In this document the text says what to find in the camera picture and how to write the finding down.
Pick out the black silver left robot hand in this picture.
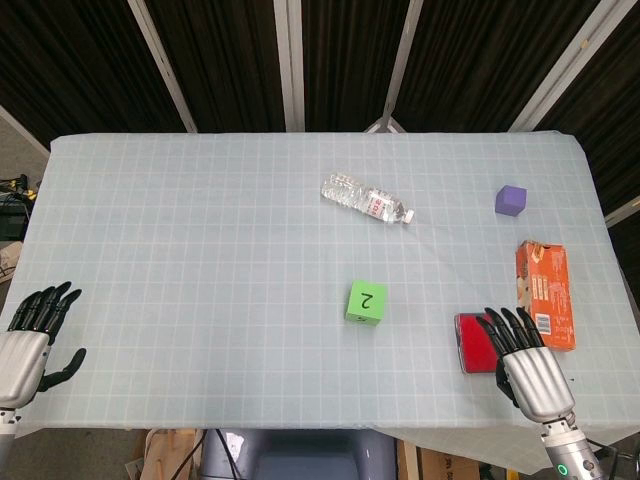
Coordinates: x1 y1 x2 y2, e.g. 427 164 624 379
0 281 87 409

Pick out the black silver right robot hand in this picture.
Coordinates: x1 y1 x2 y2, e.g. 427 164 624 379
474 306 577 425

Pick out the green numbered foam cube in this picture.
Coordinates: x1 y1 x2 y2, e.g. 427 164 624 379
343 279 390 325

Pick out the purple foam cube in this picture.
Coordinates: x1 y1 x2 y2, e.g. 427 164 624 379
494 184 529 218

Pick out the red flat case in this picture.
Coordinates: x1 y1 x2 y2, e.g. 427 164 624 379
453 312 506 375

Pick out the orange snack carton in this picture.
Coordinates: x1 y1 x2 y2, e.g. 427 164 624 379
515 239 577 353

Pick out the brown cardboard box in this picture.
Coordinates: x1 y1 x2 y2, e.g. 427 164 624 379
417 447 481 480

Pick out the black equipment box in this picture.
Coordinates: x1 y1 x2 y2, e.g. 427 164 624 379
0 197 26 241

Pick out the light wooden board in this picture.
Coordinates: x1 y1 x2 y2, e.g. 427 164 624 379
139 428 206 480

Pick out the light blue grid tablecloth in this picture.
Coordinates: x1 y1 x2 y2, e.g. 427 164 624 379
7 130 640 464

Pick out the blue-grey robot torso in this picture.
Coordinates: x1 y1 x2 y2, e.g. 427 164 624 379
199 428 401 480

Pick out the clear plastic water bottle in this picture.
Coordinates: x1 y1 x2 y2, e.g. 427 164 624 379
320 172 416 226

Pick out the black pleated curtain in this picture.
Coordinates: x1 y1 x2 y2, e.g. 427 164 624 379
0 0 640 216

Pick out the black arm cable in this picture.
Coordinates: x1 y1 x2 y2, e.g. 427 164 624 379
584 438 621 480

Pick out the yellow black cable bundle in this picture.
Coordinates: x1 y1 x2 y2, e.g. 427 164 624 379
0 173 40 201

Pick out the white metal frame beam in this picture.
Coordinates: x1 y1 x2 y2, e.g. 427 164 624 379
0 105 51 151
603 195 640 225

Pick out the black torso cable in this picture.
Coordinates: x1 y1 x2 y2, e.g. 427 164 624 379
214 428 241 480

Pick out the white metal frame post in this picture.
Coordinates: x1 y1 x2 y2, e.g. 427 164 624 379
273 0 306 133
508 0 619 133
363 0 426 134
127 0 199 134

